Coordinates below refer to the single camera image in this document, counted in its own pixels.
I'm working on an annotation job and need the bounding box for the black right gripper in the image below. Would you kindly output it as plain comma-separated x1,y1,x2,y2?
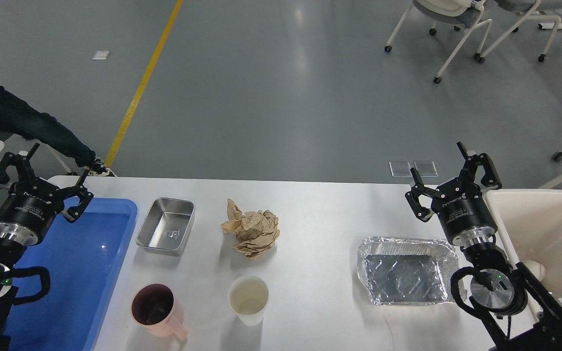
405,142,502,246

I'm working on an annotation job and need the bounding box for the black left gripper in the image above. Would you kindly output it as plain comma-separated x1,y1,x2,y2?
0,143,94,246

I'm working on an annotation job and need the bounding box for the aluminium foil tray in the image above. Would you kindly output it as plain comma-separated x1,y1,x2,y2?
357,237,460,306

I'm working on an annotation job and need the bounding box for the stainless steel rectangular tin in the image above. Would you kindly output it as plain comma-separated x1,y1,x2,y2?
136,197,196,257

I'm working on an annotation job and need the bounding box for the pink plastic mug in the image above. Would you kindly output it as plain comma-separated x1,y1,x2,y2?
131,284,189,341

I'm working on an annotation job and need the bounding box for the white paper cup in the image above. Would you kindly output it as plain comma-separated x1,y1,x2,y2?
227,275,269,326

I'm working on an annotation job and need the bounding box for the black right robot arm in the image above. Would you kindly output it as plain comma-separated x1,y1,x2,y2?
404,142,562,351

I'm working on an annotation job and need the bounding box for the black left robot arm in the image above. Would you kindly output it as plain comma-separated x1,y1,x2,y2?
0,143,94,351

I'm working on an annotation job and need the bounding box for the blue plastic tray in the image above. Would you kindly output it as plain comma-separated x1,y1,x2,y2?
3,198,138,351

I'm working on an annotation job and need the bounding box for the white plastic bin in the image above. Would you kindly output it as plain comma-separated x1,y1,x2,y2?
484,189,562,297

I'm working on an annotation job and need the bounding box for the person in dark jeans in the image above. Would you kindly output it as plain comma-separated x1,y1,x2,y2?
0,86,116,177

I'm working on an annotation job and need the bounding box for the white chair left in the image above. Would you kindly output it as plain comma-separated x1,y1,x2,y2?
383,0,492,84

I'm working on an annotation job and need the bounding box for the white chair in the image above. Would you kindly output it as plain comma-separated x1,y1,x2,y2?
383,0,492,84
473,0,562,63

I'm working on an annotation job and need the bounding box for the crumpled brown paper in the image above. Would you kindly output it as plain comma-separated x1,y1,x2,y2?
221,198,280,259

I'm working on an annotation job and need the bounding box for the white chair right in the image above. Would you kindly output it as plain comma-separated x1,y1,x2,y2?
473,0,562,63

